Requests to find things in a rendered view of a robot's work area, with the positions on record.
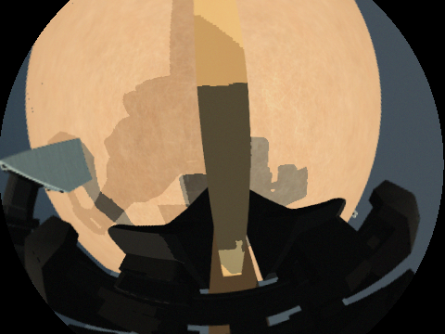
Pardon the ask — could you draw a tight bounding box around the long wooden rail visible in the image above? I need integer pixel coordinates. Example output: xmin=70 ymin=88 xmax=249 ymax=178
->
xmin=193 ymin=0 xmax=251 ymax=276

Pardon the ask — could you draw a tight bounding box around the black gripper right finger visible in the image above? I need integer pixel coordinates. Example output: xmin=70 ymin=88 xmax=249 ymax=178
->
xmin=246 ymin=189 xmax=346 ymax=281

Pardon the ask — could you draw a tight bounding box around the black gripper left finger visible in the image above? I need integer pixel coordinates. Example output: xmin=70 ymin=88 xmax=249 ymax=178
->
xmin=108 ymin=187 xmax=215 ymax=289

